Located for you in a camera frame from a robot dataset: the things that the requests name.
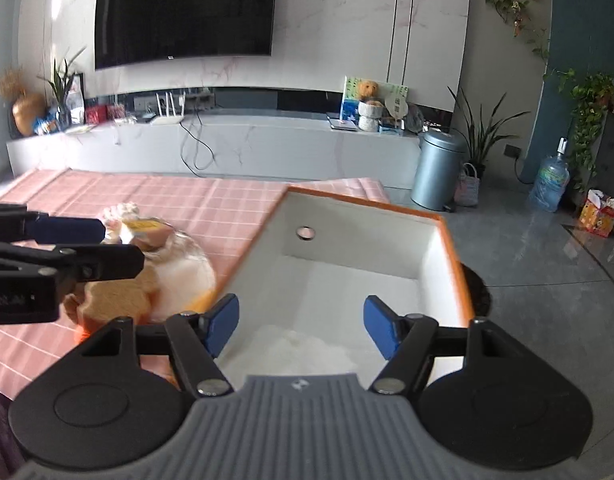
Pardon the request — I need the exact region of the toast shaped plush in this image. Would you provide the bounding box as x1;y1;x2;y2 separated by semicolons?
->
62;266;159;339

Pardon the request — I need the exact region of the pink white crochet item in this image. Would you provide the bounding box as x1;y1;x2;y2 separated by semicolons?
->
98;203;140;244

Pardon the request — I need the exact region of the white round plush cushion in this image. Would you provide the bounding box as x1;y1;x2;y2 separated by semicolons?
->
145;232;217;323

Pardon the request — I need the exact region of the golden vase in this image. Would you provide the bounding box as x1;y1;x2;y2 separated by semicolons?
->
12;92;46;136

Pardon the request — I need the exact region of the orange storage box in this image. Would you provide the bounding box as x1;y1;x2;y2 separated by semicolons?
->
217;188;474;389

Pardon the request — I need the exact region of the pink checkered tablecloth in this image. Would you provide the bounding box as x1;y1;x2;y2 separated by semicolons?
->
0;167;392;402

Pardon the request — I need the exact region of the red gift box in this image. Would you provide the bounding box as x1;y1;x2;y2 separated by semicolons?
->
86;104;108;125

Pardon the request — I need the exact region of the glass vase with plant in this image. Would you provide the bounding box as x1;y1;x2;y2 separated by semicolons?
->
39;47;86;131

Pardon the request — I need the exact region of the grey metal trash can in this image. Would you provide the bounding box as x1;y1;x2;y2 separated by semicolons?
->
410;129;468;211

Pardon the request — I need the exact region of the white woven bag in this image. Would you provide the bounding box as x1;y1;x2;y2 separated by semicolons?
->
453;162;481;207

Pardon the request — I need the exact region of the purple fuzzy blanket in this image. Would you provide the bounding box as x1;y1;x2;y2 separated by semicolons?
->
0;393;26;479

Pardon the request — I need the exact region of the white wifi router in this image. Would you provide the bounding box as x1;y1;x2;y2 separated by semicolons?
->
148;91;187;126

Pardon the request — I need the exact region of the white marble tv cabinet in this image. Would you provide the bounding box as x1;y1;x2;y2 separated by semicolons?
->
8;114;420;188

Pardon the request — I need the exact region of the green potted orchid plant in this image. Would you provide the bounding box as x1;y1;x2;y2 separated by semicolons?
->
447;87;530;179

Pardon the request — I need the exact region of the blue water jug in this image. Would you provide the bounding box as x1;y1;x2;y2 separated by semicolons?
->
528;138;570;212

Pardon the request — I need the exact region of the orange gift bag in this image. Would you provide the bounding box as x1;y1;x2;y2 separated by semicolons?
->
578;188;614;238

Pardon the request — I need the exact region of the brown teddy bear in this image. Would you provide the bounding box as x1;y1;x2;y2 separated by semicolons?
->
356;79;380;102

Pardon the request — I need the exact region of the hanging green vine plant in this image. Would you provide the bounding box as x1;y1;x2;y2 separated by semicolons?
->
557;68;614;193

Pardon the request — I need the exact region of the black power cable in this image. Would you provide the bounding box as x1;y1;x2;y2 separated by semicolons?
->
179;112;218;172

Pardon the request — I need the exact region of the black wall television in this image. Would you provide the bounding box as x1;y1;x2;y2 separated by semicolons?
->
94;0;275;70

